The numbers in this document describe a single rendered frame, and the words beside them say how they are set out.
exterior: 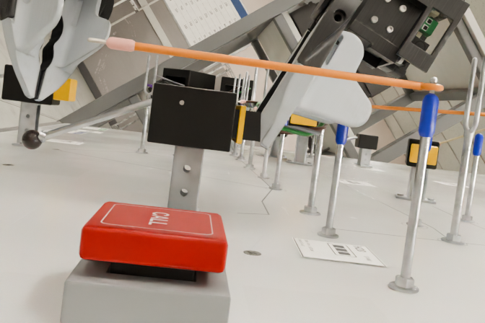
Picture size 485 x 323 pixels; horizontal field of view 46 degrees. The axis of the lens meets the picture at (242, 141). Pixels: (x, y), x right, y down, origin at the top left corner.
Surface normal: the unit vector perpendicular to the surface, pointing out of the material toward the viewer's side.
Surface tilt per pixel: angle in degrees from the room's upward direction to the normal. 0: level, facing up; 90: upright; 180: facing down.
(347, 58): 78
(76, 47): 112
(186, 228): 53
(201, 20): 90
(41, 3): 119
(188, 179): 93
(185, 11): 90
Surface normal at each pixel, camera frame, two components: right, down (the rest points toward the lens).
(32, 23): -0.65, -0.24
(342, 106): 0.18, -0.19
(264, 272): 0.13, -0.99
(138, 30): 0.00, -0.07
